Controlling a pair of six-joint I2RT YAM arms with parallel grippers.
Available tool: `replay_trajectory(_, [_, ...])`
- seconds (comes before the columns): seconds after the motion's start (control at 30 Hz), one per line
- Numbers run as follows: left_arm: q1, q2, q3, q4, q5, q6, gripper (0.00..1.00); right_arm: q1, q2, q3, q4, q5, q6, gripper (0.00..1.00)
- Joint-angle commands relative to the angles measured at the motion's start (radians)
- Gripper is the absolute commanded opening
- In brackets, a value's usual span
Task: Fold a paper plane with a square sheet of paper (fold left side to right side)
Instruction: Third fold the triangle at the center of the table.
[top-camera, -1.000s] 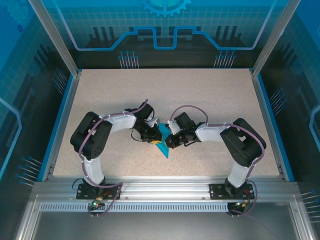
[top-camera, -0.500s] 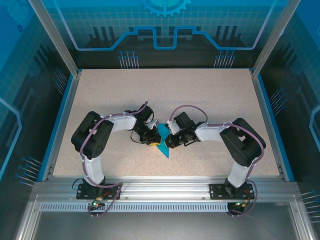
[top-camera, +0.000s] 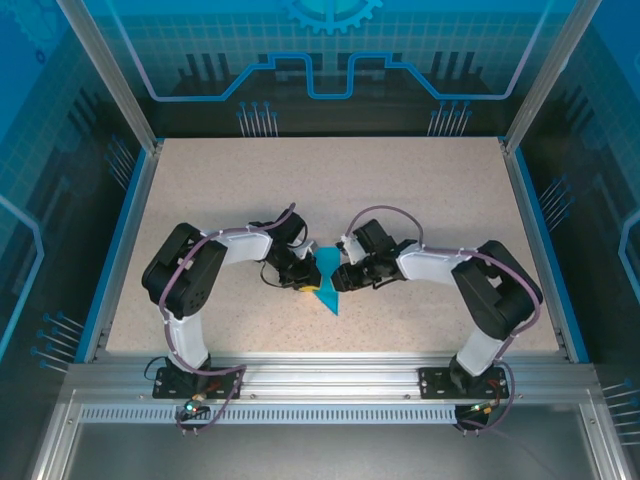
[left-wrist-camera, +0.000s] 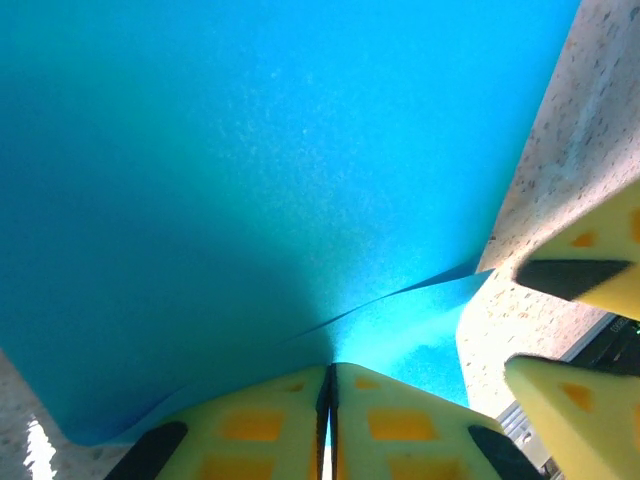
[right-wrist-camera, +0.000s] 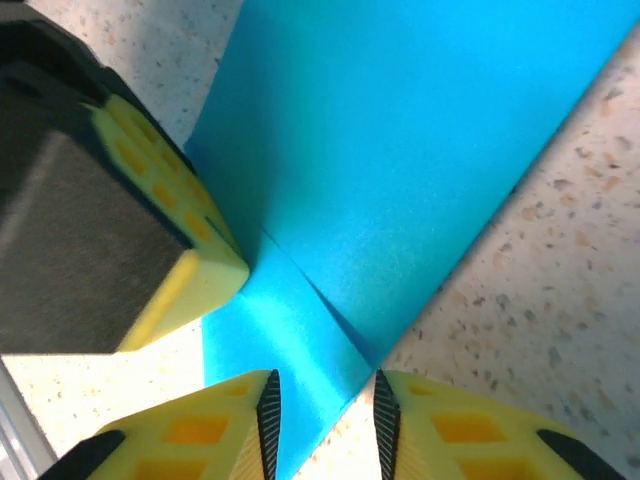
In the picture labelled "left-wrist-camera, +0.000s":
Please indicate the teal cloth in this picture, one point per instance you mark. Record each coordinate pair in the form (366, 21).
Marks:
(250, 175)

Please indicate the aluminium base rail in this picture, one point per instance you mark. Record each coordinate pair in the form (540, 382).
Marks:
(515, 425)

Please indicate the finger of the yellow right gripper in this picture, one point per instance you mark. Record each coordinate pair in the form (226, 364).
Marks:
(590, 415)
(610, 250)

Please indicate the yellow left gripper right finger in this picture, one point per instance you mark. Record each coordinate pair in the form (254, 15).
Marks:
(405, 430)

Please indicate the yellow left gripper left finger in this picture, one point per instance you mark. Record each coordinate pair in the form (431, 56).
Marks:
(250, 435)

